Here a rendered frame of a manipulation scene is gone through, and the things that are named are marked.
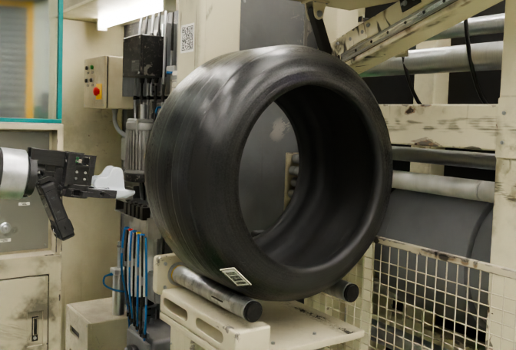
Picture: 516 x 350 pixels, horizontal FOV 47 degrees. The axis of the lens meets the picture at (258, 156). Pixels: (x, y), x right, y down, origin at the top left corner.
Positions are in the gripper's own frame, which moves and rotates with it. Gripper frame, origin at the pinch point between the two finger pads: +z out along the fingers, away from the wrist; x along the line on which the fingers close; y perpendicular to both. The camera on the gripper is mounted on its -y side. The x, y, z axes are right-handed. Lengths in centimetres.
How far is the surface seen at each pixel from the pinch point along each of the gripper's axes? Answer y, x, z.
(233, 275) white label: -13.4, -10.8, 20.4
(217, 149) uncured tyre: 11.5, -11.7, 12.1
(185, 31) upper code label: 42, 33, 24
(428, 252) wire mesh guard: -6, -18, 71
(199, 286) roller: -20.7, 8.4, 24.4
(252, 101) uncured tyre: 21.8, -12.2, 18.2
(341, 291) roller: -17, -10, 52
